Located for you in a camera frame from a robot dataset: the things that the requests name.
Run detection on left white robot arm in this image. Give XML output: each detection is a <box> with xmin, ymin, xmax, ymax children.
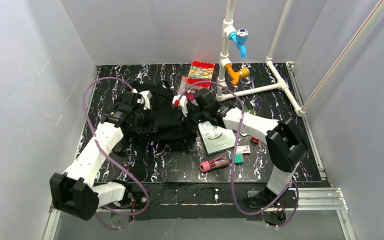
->
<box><xmin>49</xmin><ymin>90</ymin><xmax>157</xmax><ymax>220</ymax></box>

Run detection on red patterned book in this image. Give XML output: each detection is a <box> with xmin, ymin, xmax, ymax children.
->
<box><xmin>186</xmin><ymin>60</ymin><xmax>216</xmax><ymax>89</ymax></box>

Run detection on pink pencil case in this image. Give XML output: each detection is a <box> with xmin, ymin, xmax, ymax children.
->
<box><xmin>199</xmin><ymin>155</ymin><xmax>231</xmax><ymax>172</ymax></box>

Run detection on purple white thin book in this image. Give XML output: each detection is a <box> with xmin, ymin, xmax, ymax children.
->
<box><xmin>177</xmin><ymin>76</ymin><xmax>199</xmax><ymax>102</ymax></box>

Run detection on black student backpack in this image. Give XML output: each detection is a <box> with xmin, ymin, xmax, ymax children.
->
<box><xmin>100</xmin><ymin>81</ymin><xmax>197</xmax><ymax>142</ymax></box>

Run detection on orange plastic pipe fitting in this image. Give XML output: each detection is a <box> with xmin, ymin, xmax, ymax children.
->
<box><xmin>224</xmin><ymin>63</ymin><xmax>250</xmax><ymax>86</ymax></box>

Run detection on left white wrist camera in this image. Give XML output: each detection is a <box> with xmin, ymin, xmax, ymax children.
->
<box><xmin>131</xmin><ymin>88</ymin><xmax>152</xmax><ymax>110</ymax></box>

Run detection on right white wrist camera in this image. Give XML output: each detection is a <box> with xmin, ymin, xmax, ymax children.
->
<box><xmin>171</xmin><ymin>95</ymin><xmax>188</xmax><ymax>117</ymax></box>

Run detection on green white pipe fitting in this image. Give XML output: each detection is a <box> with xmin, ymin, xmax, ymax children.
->
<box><xmin>245</xmin><ymin>109</ymin><xmax>256</xmax><ymax>115</ymax></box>

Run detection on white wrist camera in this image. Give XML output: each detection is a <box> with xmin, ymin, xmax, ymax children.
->
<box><xmin>131</xmin><ymin>88</ymin><xmax>152</xmax><ymax>110</ymax></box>
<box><xmin>171</xmin><ymin>95</ymin><xmax>188</xmax><ymax>117</ymax></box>

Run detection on white Great Gatsby book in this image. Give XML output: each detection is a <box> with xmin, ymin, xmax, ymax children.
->
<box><xmin>198</xmin><ymin>121</ymin><xmax>236</xmax><ymax>155</ymax></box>

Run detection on blue plastic faucet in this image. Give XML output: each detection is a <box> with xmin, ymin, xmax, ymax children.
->
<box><xmin>228</xmin><ymin>28</ymin><xmax>249</xmax><ymax>58</ymax></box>

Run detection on teal eraser block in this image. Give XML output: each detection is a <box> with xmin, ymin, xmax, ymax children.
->
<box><xmin>234</xmin><ymin>153</ymin><xmax>244</xmax><ymax>165</ymax></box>

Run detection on white PVC pipe frame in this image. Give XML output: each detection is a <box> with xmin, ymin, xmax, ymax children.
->
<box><xmin>215</xmin><ymin>0</ymin><xmax>309</xmax><ymax>117</ymax></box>

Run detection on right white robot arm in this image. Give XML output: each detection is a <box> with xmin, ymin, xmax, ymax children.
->
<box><xmin>172</xmin><ymin>89</ymin><xmax>309</xmax><ymax>209</ymax></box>

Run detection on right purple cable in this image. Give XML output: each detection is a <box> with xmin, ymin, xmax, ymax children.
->
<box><xmin>178</xmin><ymin>80</ymin><xmax>301</xmax><ymax>229</ymax></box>

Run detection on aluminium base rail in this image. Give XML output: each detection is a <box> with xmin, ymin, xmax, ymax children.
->
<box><xmin>44</xmin><ymin>183</ymin><xmax>356</xmax><ymax>240</ymax></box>

